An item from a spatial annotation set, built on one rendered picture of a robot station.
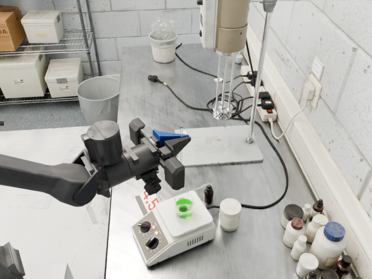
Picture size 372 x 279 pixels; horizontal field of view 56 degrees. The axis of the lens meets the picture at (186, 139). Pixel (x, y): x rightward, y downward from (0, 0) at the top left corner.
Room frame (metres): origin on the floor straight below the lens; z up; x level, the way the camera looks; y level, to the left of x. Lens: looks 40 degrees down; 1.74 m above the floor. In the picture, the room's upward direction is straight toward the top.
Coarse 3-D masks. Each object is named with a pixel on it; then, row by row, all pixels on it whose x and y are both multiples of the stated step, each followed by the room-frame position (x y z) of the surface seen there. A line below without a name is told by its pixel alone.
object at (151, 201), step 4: (144, 192) 0.72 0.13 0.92; (144, 196) 0.71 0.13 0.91; (148, 196) 0.70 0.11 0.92; (152, 196) 0.70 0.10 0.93; (156, 196) 0.69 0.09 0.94; (144, 200) 0.69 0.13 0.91; (148, 200) 0.69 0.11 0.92; (152, 200) 0.68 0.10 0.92; (156, 200) 0.68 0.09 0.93; (148, 204) 0.68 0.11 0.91; (152, 204) 0.67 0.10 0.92; (156, 204) 0.66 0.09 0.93; (148, 208) 0.66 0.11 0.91; (152, 208) 0.66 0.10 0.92
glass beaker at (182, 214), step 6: (180, 192) 0.60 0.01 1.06; (186, 192) 0.60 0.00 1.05; (174, 198) 0.58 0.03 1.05; (180, 198) 0.60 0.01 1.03; (186, 198) 0.60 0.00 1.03; (192, 198) 0.59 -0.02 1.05; (174, 204) 0.57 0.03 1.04; (192, 204) 0.56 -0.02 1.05; (174, 210) 0.57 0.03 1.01; (180, 210) 0.55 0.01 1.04; (186, 210) 0.55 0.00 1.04; (192, 210) 0.56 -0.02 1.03; (180, 216) 0.55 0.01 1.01; (186, 216) 0.55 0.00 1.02; (192, 216) 0.56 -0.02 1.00; (180, 222) 0.55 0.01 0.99; (186, 222) 0.55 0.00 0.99
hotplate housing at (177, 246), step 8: (160, 216) 0.59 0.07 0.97; (160, 224) 0.56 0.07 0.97; (168, 232) 0.54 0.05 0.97; (192, 232) 0.54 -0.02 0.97; (200, 232) 0.54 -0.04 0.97; (208, 232) 0.55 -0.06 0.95; (136, 240) 0.54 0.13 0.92; (168, 240) 0.51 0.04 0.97; (176, 240) 0.51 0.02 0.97; (184, 240) 0.52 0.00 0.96; (192, 240) 0.53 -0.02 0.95; (200, 240) 0.54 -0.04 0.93; (208, 240) 0.55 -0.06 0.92; (168, 248) 0.50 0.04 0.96; (176, 248) 0.51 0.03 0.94; (184, 248) 0.52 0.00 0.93; (192, 248) 0.53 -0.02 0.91; (144, 256) 0.49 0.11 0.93; (160, 256) 0.49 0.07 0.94; (168, 256) 0.50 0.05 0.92; (152, 264) 0.48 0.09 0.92
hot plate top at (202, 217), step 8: (192, 192) 0.66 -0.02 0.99; (168, 200) 0.63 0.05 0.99; (200, 200) 0.63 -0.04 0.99; (160, 208) 0.60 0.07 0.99; (168, 208) 0.60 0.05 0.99; (200, 208) 0.60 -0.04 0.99; (168, 216) 0.57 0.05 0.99; (200, 216) 0.57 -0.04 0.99; (208, 216) 0.57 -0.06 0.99; (168, 224) 0.55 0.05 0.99; (176, 224) 0.55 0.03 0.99; (184, 224) 0.55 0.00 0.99; (192, 224) 0.55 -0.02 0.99; (200, 224) 0.55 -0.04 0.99; (208, 224) 0.55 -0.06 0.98; (176, 232) 0.52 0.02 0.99; (184, 232) 0.52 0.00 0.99
